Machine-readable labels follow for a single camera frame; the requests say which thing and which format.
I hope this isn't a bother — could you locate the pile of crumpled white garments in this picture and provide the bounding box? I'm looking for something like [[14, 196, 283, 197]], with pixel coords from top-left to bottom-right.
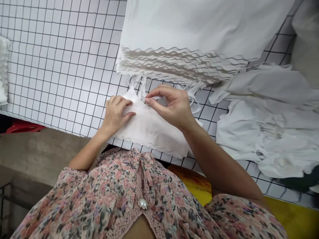
[[209, 62, 319, 179]]

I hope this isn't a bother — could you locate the person's body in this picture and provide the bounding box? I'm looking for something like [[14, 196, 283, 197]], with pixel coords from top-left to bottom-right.
[[9, 147, 289, 239]]

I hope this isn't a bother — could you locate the small stack of white fabric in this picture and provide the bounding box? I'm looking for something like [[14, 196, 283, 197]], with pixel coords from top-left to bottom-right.
[[0, 36, 12, 106]]

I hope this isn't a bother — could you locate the white scalloped camisole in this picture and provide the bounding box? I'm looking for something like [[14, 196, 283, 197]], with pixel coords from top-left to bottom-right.
[[106, 75, 204, 159]]

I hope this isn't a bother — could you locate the beige fabric bundle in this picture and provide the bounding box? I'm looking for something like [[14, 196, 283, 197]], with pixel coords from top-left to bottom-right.
[[291, 0, 319, 73]]

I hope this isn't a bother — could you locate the dark green object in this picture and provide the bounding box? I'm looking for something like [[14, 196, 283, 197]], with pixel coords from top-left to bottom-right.
[[283, 171, 319, 193]]

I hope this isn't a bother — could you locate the yellow plastic object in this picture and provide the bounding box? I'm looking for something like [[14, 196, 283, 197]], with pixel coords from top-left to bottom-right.
[[167, 165, 319, 239]]

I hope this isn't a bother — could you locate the person's right hand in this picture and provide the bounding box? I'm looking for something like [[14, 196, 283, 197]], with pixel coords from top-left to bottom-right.
[[145, 84, 198, 129]]

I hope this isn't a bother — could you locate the tall stack of white garments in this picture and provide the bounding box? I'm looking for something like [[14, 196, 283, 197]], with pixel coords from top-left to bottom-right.
[[115, 0, 297, 91]]

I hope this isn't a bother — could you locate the red plastic stool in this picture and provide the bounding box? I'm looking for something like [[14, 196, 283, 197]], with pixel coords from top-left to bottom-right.
[[0, 119, 46, 135]]

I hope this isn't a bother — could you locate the white black-grid table cloth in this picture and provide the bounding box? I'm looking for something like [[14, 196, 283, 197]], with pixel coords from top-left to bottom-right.
[[0, 0, 319, 207]]

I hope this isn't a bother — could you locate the person's left hand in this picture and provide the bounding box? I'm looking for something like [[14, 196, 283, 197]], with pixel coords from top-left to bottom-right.
[[101, 95, 137, 130]]

